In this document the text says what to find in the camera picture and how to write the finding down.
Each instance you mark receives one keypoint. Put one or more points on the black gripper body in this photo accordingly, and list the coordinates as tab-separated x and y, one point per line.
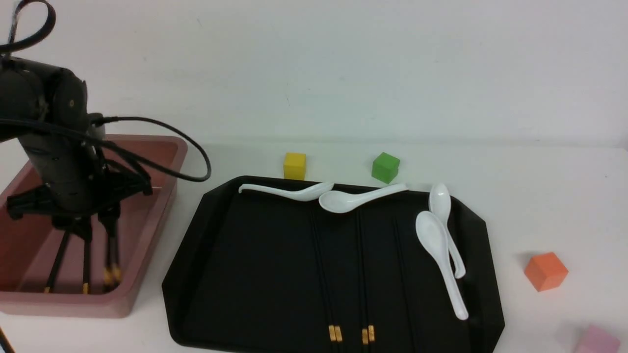
77	181

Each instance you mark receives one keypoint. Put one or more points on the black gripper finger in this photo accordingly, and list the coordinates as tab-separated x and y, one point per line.
109	217
82	228

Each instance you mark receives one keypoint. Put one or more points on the black chopstick gold tip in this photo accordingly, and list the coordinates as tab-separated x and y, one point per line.
330	290
114	258
108	274
323	279
362	293
371	330

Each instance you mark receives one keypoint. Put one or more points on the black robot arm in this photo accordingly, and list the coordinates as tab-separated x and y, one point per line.
44	101

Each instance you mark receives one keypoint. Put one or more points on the black chopstick in bin right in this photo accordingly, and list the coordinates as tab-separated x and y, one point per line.
86	274

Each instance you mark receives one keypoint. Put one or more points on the black chopstick in bin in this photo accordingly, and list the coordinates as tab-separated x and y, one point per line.
51	281
86	274

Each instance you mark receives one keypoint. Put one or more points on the pink plastic bin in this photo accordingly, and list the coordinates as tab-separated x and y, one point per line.
29	245

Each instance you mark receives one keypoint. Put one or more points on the black chopstick in bin left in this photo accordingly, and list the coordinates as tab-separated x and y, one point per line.
51	281

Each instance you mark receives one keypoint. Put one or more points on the black plastic tray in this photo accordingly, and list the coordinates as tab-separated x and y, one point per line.
245	277

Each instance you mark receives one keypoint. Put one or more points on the yellow cube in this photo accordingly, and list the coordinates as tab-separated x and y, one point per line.
295	166

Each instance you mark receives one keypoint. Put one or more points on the white ceramic spoon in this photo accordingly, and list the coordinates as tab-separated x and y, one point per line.
305	195
439	203
339	202
432	236

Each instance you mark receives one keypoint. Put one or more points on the green cube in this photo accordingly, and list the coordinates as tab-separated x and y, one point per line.
385	168

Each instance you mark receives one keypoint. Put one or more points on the orange cube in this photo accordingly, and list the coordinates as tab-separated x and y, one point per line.
545	271

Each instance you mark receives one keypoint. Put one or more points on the pink cube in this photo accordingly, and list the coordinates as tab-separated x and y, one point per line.
595	339

